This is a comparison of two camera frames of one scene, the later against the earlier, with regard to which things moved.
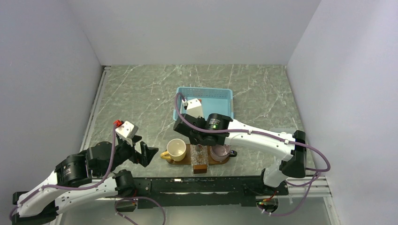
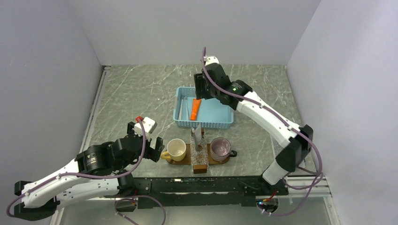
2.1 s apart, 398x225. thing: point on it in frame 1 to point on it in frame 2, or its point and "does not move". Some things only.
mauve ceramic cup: (221, 153) does not move
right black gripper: (193, 140) to (199, 90)
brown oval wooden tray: (187, 160) does not move
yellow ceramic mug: (176, 149) does not move
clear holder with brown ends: (199, 158) does not move
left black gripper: (145, 156) to (154, 154)
